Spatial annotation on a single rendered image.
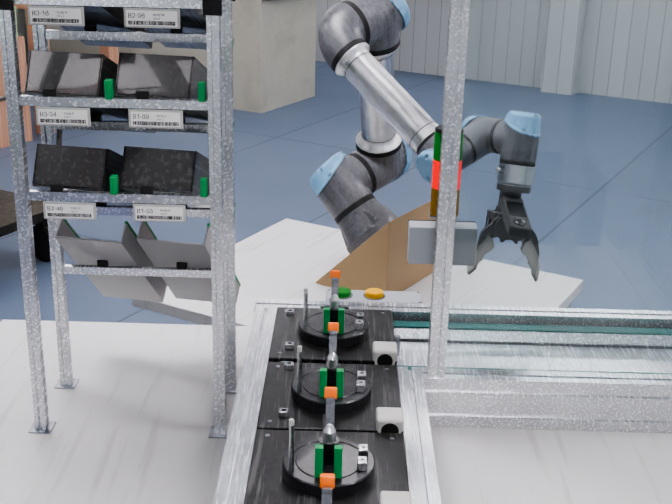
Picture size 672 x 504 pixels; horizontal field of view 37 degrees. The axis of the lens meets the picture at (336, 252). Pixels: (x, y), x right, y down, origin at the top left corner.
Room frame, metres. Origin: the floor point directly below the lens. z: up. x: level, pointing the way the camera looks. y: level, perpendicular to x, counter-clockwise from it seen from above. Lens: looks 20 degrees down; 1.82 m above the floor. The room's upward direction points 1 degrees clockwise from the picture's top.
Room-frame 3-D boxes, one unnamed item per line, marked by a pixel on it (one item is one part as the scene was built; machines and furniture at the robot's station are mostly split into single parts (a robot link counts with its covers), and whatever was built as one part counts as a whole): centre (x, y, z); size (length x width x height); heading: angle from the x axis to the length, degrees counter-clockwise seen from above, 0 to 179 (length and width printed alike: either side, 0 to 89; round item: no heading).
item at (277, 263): (2.34, -0.08, 0.84); 0.90 x 0.70 x 0.03; 61
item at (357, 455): (1.33, 0.00, 1.01); 0.24 x 0.24 x 0.13; 0
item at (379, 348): (1.73, -0.10, 0.97); 0.05 x 0.05 x 0.04; 0
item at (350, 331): (1.83, 0.00, 0.98); 0.14 x 0.14 x 0.02
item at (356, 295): (2.04, -0.09, 0.93); 0.21 x 0.07 x 0.06; 90
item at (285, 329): (1.83, 0.00, 0.96); 0.24 x 0.24 x 0.02; 0
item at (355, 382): (1.57, 0.00, 1.01); 0.24 x 0.24 x 0.13; 0
